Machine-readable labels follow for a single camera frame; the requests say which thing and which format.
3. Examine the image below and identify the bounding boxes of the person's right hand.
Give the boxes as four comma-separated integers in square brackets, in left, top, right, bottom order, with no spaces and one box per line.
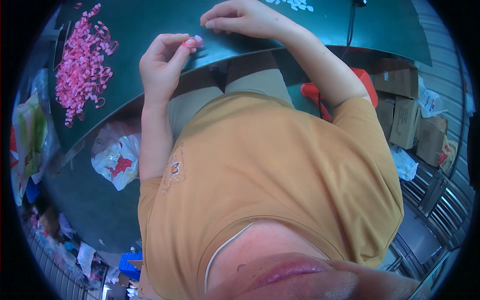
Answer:
[200,0,301,41]

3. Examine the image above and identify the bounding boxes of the person's left hand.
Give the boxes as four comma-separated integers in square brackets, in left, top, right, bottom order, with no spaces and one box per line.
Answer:
[139,33,197,105]

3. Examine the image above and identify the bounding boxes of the pink plastic clip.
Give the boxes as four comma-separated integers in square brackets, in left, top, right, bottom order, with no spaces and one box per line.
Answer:
[182,35,205,49]

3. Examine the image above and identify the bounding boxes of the person's legs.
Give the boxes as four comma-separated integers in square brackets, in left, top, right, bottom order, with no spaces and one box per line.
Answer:
[167,50,295,143]

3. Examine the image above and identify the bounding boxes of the heap of small white parts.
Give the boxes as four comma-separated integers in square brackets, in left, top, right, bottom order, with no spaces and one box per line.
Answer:
[264,0,314,12]

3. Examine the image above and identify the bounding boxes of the red plastic stool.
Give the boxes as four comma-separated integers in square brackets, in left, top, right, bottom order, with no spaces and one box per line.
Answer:
[300,67,379,121]

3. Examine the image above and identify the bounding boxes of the pile of pink plastic pieces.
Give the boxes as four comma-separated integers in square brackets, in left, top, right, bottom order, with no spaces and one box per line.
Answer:
[55,3,119,128]

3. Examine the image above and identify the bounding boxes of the person's body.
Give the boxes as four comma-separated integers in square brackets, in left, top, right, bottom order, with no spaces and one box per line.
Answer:
[137,92,432,300]

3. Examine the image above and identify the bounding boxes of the black tray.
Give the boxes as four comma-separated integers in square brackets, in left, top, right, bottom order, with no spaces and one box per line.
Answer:
[52,20,72,71]

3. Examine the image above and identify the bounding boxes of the white bag with red print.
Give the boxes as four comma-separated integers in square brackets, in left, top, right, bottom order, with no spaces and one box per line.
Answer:
[91,120,142,191]

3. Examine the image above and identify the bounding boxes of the wide cardboard box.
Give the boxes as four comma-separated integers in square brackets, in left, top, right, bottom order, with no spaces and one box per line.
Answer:
[372,58,419,99]

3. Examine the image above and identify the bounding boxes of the small cardboard box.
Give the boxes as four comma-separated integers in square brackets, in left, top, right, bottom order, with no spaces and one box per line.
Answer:
[375,98,396,141]

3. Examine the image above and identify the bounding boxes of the clear plastic bag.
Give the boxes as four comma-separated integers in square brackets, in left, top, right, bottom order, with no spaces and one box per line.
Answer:
[30,68,61,162]

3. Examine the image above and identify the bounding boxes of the tall cardboard box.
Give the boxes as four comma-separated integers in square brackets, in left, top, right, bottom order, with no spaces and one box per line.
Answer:
[389,95,421,151]

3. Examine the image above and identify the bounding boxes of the green and white bag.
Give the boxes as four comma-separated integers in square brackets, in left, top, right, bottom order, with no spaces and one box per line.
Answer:
[11,93,49,184]

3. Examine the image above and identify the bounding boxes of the white printed plastic bag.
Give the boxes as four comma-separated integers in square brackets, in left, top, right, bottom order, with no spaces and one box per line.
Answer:
[417,75,449,119]

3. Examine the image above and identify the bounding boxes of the plain white plastic bag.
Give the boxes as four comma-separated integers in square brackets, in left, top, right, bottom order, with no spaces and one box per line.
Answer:
[389,144,419,182]

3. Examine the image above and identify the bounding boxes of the open cardboard box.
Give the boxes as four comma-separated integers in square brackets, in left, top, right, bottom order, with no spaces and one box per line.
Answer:
[415,116,449,167]

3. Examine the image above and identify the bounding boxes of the blue plastic crate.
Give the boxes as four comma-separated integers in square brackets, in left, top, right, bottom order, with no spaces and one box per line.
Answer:
[118,251,144,282]

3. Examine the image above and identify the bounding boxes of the red printed carton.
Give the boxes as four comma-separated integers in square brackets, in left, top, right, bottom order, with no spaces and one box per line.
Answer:
[438,137,459,173]

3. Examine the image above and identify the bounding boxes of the heap of mixed clutter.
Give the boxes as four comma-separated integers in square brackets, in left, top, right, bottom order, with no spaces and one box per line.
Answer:
[19,202,113,293]

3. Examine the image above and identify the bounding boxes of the metal rack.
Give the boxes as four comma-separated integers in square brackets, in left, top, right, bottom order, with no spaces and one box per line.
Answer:
[386,161,473,286]

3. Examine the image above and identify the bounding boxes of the black cable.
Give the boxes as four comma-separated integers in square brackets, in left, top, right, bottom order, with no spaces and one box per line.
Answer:
[340,4,357,61]

